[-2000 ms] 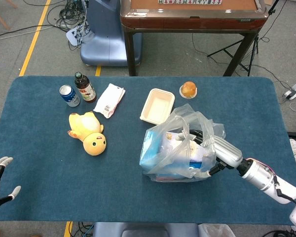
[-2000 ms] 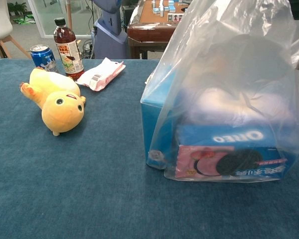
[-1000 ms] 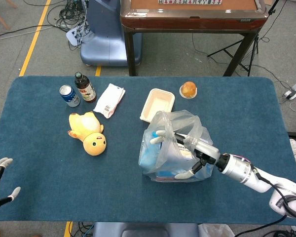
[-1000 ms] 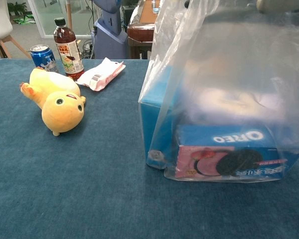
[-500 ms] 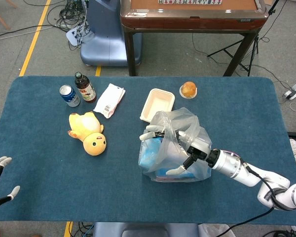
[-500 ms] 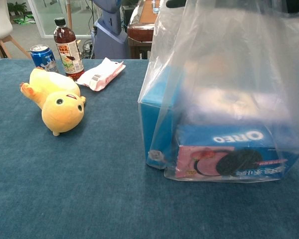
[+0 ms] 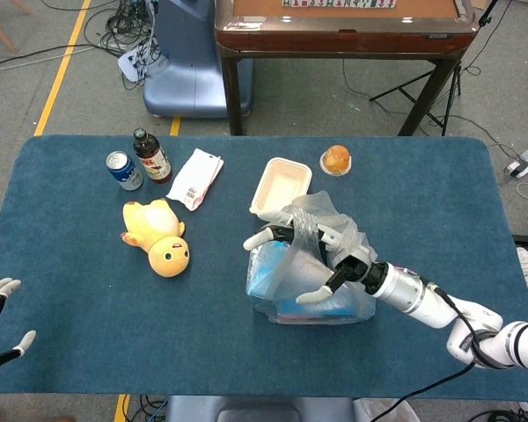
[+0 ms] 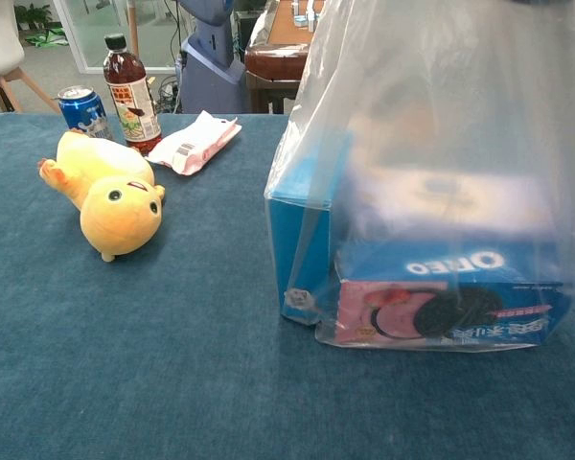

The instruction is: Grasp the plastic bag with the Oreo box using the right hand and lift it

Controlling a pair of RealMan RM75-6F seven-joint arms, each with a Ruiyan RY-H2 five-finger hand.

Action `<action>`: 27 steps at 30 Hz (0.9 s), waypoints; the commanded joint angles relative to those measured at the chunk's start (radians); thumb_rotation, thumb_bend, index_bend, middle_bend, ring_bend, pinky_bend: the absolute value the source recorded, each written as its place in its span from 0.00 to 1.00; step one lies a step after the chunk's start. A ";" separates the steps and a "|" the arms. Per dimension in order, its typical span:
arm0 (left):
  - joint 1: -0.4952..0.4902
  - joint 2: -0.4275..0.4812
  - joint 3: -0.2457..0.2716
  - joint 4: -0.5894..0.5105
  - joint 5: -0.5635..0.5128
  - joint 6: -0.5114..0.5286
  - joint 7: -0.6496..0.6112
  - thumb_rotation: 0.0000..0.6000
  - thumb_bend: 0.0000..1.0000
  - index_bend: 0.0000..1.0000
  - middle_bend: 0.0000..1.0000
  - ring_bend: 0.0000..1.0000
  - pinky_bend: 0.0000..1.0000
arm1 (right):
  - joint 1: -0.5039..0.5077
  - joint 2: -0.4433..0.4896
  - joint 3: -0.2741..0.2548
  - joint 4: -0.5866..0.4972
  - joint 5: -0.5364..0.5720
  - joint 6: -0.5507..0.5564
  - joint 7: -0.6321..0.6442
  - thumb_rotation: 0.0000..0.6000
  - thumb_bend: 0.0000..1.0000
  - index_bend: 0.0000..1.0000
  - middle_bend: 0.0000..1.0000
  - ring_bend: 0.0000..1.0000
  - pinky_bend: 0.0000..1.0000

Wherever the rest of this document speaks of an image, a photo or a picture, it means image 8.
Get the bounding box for dark red wooden table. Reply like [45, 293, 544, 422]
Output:
[243, 0, 327, 115]

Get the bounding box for white chair wooden legs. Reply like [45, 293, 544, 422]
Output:
[0, 0, 62, 114]

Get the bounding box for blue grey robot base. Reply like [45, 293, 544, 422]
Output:
[175, 0, 250, 115]

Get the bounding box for blue drink can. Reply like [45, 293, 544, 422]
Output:
[57, 84, 114, 142]

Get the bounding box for blue table cloth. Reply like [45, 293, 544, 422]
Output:
[0, 111, 575, 460]

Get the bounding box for yellow plush duck toy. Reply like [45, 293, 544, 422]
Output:
[37, 129, 167, 264]

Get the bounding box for blue Oreo cookie box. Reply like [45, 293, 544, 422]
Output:
[333, 243, 574, 348]

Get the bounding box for dark tea plastic bottle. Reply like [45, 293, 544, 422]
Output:
[102, 33, 164, 155]

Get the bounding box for green potted plant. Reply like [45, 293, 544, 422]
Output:
[12, 2, 54, 32]

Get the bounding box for transparent plastic bag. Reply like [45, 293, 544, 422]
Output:
[263, 0, 575, 355]

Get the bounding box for white pink snack packet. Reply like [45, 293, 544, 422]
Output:
[146, 109, 243, 177]

